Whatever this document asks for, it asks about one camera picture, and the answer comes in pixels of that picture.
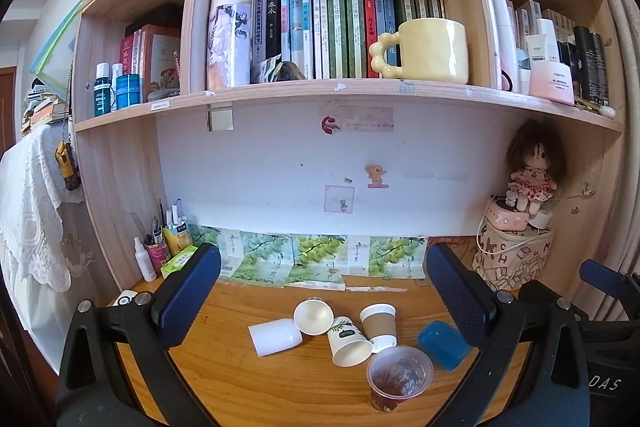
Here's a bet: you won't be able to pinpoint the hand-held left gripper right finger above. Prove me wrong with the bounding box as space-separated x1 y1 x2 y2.
425 242 592 427

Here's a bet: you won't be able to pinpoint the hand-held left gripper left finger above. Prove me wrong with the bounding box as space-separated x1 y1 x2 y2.
57 243 222 427

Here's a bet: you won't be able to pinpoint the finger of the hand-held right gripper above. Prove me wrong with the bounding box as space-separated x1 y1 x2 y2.
579 259 640 296

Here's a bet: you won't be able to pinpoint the blue plastic cup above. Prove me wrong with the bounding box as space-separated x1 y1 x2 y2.
418 320 472 371

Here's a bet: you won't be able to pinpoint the plain white paper cup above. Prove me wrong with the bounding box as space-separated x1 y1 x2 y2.
248 318 304 356

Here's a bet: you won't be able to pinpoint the leaf print paper cup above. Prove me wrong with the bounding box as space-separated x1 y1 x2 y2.
327 316 374 368

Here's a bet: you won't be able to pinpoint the white paper cup grey base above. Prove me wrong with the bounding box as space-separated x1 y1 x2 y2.
293 297 335 337

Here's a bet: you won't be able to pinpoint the brown sleeve paper cup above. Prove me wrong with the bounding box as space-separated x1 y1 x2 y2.
359 303 398 354

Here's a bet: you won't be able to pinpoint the clear plastic cup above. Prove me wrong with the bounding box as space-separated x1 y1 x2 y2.
366 345 434 413

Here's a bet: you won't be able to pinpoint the row of upright books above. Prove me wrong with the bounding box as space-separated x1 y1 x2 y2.
243 0 447 84

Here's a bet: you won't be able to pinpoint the green tissue packet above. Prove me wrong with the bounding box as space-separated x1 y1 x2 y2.
160 245 201 279

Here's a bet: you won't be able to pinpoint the pink pen holder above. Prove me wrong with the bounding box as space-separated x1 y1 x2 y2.
144 232 171 279

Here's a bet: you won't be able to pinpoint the white spray bottle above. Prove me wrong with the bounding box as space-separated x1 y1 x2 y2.
133 236 158 283

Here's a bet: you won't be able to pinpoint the printed fabric storage box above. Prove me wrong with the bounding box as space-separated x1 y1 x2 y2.
472 213 556 293

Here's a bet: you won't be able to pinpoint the pink music box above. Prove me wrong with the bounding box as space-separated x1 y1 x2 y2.
487 194 533 238

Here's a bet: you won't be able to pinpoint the brown hair rag doll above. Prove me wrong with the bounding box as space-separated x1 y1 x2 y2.
505 119 568 215

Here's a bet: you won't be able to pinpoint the white lace cloth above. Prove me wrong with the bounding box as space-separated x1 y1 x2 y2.
0 124 87 293

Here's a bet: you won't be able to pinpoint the pink white cosmetic tube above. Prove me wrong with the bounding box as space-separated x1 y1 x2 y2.
528 61 576 105

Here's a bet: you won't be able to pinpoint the black cosmetic bottles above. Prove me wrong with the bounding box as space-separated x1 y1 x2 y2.
572 25 611 108

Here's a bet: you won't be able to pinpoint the blue round jar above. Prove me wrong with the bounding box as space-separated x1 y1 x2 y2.
115 74 144 110

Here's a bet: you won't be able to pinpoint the dark teal bottle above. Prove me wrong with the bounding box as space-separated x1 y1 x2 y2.
93 63 112 118

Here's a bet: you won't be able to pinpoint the wooden bookshelf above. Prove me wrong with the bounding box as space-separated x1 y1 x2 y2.
70 0 627 308

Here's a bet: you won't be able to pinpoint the red books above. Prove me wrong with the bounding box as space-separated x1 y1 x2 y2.
119 24 182 104

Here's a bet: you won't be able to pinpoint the pile of books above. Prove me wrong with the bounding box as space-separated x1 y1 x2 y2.
21 79 73 135

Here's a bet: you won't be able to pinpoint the tall white cosmetic tube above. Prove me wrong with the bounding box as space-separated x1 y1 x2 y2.
525 18 559 64

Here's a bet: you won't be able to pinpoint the pale yellow ceramic mug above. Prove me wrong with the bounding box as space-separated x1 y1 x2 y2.
368 18 470 85

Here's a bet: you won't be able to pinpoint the white cosmetic bottle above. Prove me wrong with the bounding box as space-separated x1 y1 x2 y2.
491 0 521 92

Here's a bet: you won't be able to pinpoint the white printed tumbler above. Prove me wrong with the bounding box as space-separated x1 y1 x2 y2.
206 0 252 90

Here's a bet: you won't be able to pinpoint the green plastic folder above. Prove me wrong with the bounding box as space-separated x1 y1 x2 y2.
29 0 83 94

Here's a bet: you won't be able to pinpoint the white cable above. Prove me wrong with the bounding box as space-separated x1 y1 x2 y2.
476 212 541 269

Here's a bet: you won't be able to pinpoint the orange cartoon wall sticker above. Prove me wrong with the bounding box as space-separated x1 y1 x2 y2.
365 164 389 189

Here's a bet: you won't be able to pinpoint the pink square wall sticker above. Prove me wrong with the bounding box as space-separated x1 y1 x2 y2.
324 185 356 215

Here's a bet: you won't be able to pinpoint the yellow toy car keychain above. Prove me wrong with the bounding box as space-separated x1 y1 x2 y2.
54 141 82 192

